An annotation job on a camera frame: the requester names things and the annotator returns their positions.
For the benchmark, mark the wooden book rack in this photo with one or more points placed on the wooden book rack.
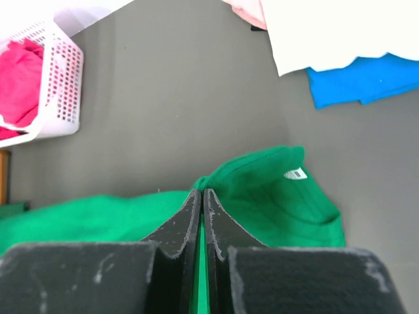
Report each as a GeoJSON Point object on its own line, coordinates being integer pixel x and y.
{"type": "Point", "coordinates": [4, 175]}

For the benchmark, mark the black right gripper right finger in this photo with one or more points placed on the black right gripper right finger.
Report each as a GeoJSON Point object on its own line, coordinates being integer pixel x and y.
{"type": "Point", "coordinates": [246, 276]}

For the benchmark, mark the folded blue t shirt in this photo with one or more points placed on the folded blue t shirt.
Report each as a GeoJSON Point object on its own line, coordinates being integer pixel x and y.
{"type": "Point", "coordinates": [365, 80]}

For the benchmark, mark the folded pink t shirt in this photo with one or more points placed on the folded pink t shirt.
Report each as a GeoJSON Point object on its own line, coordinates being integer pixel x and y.
{"type": "Point", "coordinates": [250, 11]}

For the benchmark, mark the green folding board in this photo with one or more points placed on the green folding board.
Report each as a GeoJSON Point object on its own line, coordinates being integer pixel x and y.
{"type": "Point", "coordinates": [13, 209]}

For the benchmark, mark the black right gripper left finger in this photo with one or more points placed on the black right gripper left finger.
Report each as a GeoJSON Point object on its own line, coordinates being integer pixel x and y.
{"type": "Point", "coordinates": [152, 275]}

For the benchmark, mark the green t shirt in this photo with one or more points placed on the green t shirt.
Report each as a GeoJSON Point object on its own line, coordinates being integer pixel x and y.
{"type": "Point", "coordinates": [269, 193]}

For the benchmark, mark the crimson red t shirt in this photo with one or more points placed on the crimson red t shirt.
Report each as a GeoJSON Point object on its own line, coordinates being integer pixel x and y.
{"type": "Point", "coordinates": [21, 73]}

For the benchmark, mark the folded white t shirt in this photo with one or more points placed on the folded white t shirt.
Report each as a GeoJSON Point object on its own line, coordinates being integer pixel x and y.
{"type": "Point", "coordinates": [328, 35]}

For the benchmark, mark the white plastic laundry basket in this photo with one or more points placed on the white plastic laundry basket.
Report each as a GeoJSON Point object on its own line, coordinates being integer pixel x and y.
{"type": "Point", "coordinates": [61, 82]}

